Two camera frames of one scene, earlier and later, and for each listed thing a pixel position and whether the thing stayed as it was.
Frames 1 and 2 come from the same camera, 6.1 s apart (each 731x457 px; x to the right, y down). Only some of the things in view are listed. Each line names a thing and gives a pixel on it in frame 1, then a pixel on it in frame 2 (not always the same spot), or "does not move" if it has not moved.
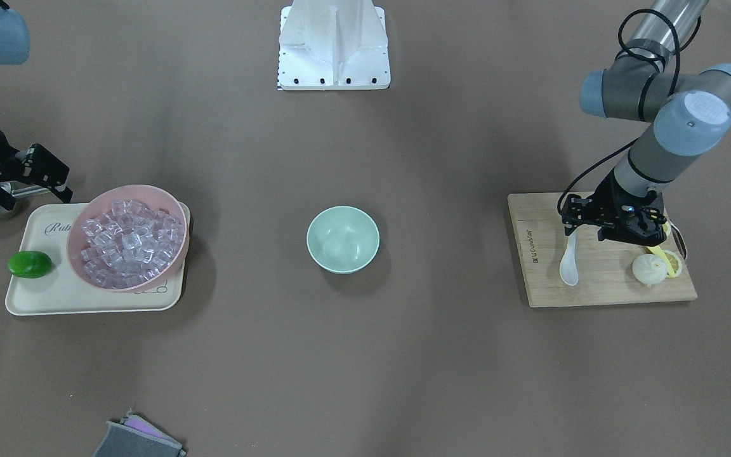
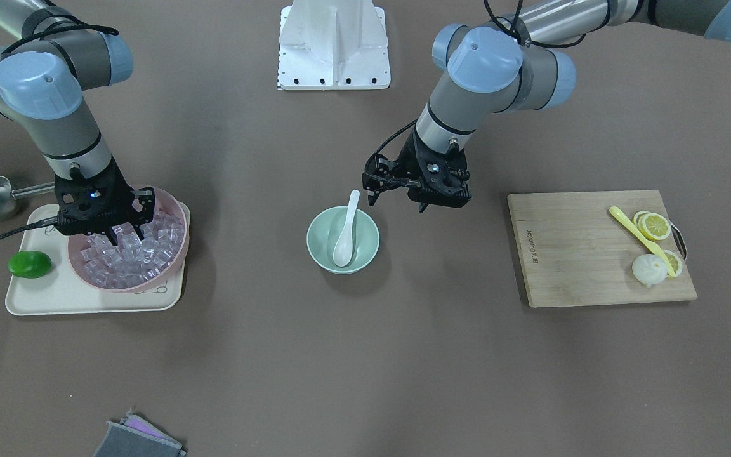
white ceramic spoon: x=568 y=269 -> x=343 y=250
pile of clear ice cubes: x=129 y=244 does not move
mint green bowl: x=342 y=239 does not move
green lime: x=29 y=264 does not move
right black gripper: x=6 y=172 -> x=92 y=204
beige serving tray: x=61 y=290 does not move
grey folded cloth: x=133 y=437 does not move
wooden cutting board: x=605 y=267 does not move
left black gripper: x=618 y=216 -> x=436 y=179
